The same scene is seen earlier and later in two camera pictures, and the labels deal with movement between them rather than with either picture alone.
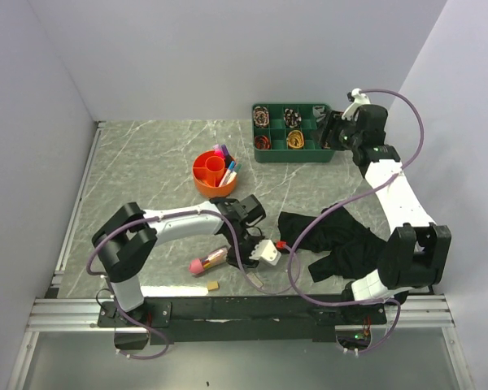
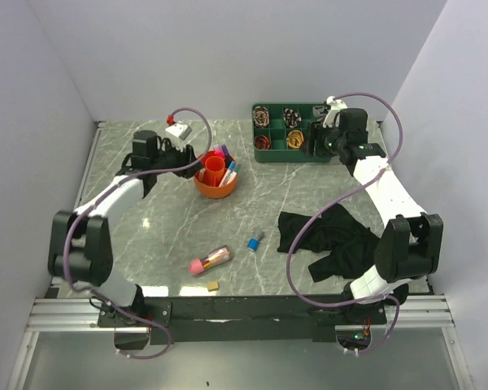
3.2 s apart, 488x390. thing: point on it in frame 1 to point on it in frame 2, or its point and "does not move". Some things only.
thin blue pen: [224, 175] does not move
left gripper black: [249, 262] to [185, 156]
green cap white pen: [233, 175] does not move
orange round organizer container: [207, 171] does not move
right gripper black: [333, 122] to [316, 132]
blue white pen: [227, 173] does not move
